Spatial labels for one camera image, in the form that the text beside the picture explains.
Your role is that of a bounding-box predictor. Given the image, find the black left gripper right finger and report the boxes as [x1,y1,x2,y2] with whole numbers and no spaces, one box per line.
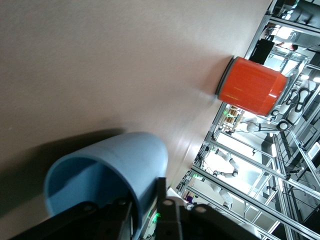
[154,176,261,240]

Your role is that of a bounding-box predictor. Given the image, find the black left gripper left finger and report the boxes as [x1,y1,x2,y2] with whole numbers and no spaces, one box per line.
[9,197,134,240]

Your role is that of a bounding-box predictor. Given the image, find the light blue plastic cup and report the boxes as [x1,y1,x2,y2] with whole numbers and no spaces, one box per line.
[42,131,169,240]

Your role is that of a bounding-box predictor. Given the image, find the orange can with grey lid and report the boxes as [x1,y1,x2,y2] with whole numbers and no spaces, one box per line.
[214,56,288,117]

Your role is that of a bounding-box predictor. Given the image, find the black monitor screen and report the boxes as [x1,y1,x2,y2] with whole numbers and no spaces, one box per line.
[249,38,276,65]

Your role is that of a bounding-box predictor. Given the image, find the aluminium profile frame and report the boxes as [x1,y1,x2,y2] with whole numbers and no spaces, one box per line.
[174,0,320,240]

